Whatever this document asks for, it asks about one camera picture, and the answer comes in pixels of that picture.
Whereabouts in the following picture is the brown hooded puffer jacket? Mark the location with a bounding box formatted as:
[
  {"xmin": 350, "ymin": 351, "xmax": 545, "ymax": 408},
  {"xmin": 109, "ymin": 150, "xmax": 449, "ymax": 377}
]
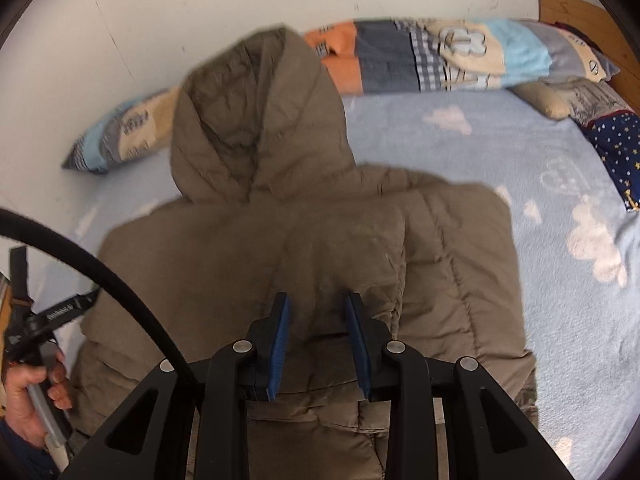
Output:
[{"xmin": 70, "ymin": 27, "xmax": 540, "ymax": 480}]

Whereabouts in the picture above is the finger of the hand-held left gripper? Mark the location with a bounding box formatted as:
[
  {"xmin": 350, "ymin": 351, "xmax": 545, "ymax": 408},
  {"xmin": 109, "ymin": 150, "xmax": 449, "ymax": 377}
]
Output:
[{"xmin": 34, "ymin": 290, "xmax": 99, "ymax": 330}]

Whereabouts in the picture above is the light blue cloud blanket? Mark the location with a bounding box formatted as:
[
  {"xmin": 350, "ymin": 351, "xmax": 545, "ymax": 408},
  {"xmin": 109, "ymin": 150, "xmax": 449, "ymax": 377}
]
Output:
[{"xmin": 0, "ymin": 87, "xmax": 640, "ymax": 480}]

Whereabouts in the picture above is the black cable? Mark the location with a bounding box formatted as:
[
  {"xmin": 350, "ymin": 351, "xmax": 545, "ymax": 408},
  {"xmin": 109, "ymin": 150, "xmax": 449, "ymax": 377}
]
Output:
[{"xmin": 0, "ymin": 208, "xmax": 202, "ymax": 391}]

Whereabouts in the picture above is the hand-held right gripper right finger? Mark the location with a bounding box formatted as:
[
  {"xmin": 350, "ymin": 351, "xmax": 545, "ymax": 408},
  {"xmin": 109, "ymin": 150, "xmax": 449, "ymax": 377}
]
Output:
[{"xmin": 342, "ymin": 291, "xmax": 576, "ymax": 480}]

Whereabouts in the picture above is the wooden headboard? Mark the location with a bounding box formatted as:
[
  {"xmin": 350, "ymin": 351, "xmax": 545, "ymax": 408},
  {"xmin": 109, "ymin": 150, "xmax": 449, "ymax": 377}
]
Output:
[{"xmin": 539, "ymin": 0, "xmax": 640, "ymax": 112}]

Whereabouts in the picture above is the person's left forearm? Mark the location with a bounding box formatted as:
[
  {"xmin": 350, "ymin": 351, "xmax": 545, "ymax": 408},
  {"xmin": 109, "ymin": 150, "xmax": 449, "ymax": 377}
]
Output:
[{"xmin": 0, "ymin": 417, "xmax": 58, "ymax": 480}]

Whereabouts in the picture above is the person's left hand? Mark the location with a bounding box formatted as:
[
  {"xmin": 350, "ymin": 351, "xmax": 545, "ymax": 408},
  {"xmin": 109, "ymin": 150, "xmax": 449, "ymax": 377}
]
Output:
[{"xmin": 2, "ymin": 349, "xmax": 72, "ymax": 450}]

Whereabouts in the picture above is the navy star print pillow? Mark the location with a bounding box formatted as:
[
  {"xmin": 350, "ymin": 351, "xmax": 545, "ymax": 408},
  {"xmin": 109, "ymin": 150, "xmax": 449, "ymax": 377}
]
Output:
[{"xmin": 582, "ymin": 110, "xmax": 640, "ymax": 212}]

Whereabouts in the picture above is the beige printed pillow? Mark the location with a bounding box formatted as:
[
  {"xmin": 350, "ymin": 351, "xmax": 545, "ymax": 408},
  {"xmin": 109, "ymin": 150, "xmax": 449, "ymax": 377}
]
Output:
[{"xmin": 510, "ymin": 76, "xmax": 632, "ymax": 127}]

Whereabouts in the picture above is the patchwork printed quilt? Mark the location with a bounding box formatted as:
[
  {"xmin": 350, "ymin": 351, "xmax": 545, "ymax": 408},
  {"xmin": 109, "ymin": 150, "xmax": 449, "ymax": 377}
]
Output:
[{"xmin": 61, "ymin": 17, "xmax": 622, "ymax": 176}]

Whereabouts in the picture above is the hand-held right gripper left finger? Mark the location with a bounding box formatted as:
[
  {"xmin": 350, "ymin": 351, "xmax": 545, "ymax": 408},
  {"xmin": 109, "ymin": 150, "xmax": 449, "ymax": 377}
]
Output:
[{"xmin": 60, "ymin": 292, "xmax": 292, "ymax": 480}]

